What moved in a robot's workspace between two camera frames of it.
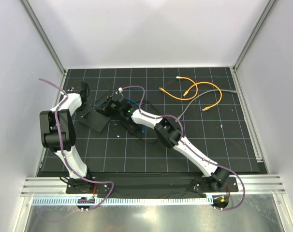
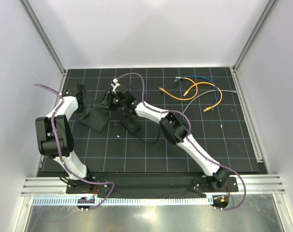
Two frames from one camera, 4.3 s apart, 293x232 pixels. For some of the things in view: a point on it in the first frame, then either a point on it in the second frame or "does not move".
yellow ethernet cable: [208, 108] does not move
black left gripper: [84, 113] does not move
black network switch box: [95, 120] does not move
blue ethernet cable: [143, 127] → [217, 101]
